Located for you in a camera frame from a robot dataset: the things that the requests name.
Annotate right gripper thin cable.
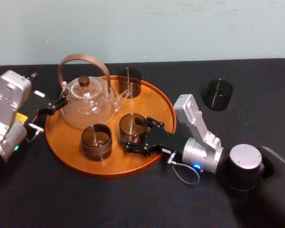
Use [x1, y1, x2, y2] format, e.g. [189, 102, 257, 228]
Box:
[166, 153, 201, 186]

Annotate glass teapot with brown handle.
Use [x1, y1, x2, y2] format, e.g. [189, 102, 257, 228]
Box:
[57, 53, 131, 130]

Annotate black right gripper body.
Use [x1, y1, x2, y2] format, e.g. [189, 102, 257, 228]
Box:
[144, 127, 190, 159]

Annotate black table cloth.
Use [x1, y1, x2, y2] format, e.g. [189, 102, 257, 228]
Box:
[0, 58, 285, 228]

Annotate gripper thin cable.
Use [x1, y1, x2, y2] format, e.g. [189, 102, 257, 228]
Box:
[166, 153, 201, 186]
[26, 123, 45, 143]

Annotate smoky glass cup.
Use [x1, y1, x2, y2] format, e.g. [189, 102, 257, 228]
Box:
[205, 78, 234, 112]
[118, 67, 143, 99]
[81, 123, 113, 162]
[119, 113, 149, 144]

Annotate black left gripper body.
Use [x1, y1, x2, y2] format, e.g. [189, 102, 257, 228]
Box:
[16, 90, 51, 130]

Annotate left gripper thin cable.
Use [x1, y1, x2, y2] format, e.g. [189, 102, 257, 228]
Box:
[26, 123, 45, 143]

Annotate round wooden tray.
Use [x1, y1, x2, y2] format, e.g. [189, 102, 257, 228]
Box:
[45, 75, 178, 179]

